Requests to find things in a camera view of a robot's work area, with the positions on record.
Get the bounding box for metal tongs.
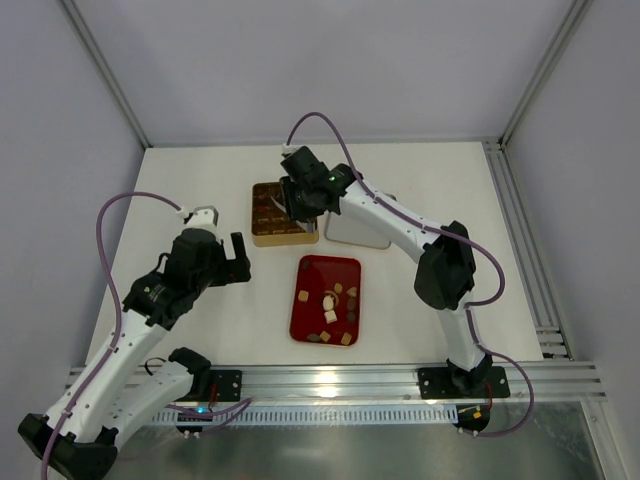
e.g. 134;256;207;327
270;195;317;233

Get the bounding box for silver tin lid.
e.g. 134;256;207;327
324;212;392;250

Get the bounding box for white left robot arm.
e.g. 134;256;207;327
18;228;251;479

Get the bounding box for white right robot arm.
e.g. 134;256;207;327
277;145;493;396

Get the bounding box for gold chocolate box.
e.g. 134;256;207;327
251;182;319;248

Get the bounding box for white figurine chocolate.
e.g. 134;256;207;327
322;295;334;311

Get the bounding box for red rectangular tin tray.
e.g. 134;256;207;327
289;255;361;348

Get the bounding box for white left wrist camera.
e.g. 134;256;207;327
176;205;219;229

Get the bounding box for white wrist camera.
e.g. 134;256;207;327
281;144;306;158
176;205;219;229

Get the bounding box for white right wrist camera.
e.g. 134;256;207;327
281;144;306;158

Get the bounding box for slotted cable duct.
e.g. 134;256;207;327
149;404;458;428

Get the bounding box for aluminium mounting rail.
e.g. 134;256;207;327
67;364;609;401

